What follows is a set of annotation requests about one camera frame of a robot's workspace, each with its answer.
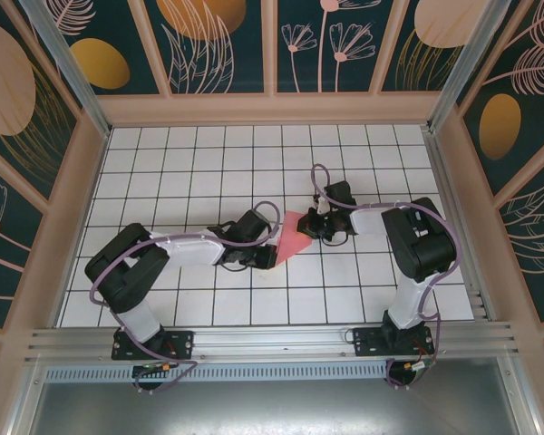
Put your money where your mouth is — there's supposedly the pink paper sheet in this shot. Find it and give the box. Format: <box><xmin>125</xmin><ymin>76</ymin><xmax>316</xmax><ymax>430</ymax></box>
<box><xmin>274</xmin><ymin>210</ymin><xmax>316</xmax><ymax>266</ymax></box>

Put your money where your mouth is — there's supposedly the grey metal sheet panel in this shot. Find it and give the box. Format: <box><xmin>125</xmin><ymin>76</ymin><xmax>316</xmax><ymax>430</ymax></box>
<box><xmin>26</xmin><ymin>380</ymin><xmax>522</xmax><ymax>435</ymax></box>

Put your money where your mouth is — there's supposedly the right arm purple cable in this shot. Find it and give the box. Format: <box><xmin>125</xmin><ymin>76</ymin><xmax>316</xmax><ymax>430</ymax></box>
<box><xmin>310</xmin><ymin>162</ymin><xmax>461</xmax><ymax>391</ymax></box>

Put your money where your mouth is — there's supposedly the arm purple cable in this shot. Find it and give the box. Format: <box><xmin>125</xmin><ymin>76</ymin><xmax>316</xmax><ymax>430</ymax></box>
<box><xmin>88</xmin><ymin>200</ymin><xmax>283</xmax><ymax>395</ymax></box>
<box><xmin>310</xmin><ymin>162</ymin><xmax>461</xmax><ymax>391</ymax></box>

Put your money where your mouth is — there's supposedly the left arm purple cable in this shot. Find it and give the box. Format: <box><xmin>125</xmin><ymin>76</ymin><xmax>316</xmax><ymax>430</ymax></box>
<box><xmin>88</xmin><ymin>200</ymin><xmax>283</xmax><ymax>395</ymax></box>

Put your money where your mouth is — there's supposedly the long aluminium mounting rail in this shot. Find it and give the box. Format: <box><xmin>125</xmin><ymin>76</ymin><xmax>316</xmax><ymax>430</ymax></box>
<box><xmin>24</xmin><ymin>321</ymin><xmax>520</xmax><ymax>363</ymax></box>

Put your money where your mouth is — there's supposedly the aluminium side rail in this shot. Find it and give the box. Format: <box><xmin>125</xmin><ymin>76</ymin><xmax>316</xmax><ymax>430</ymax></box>
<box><xmin>423</xmin><ymin>129</ymin><xmax>498</xmax><ymax>323</ymax></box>

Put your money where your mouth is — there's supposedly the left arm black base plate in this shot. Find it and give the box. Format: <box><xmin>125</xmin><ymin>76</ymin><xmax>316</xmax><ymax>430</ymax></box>
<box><xmin>111</xmin><ymin>328</ymin><xmax>196</xmax><ymax>362</ymax></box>

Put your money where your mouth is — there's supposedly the slotted grey cable duct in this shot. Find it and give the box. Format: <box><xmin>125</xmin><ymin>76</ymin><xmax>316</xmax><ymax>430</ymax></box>
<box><xmin>43</xmin><ymin>361</ymin><xmax>391</xmax><ymax>384</ymax></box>

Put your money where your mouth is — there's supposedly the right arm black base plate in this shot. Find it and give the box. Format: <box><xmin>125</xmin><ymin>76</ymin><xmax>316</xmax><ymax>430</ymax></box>
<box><xmin>352</xmin><ymin>324</ymin><xmax>436</xmax><ymax>357</ymax></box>

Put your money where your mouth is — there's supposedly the small electronics board with wires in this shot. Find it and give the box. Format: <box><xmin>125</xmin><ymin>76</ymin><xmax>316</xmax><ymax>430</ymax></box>
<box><xmin>403</xmin><ymin>359</ymin><xmax>436</xmax><ymax>375</ymax></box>
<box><xmin>131</xmin><ymin>361</ymin><xmax>178</xmax><ymax>377</ymax></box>

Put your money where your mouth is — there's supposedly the aluminium frame post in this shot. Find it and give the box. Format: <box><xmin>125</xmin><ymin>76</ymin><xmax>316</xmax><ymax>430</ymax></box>
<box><xmin>425</xmin><ymin>0</ymin><xmax>525</xmax><ymax>133</ymax></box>
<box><xmin>16</xmin><ymin>0</ymin><xmax>114</xmax><ymax>140</ymax></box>

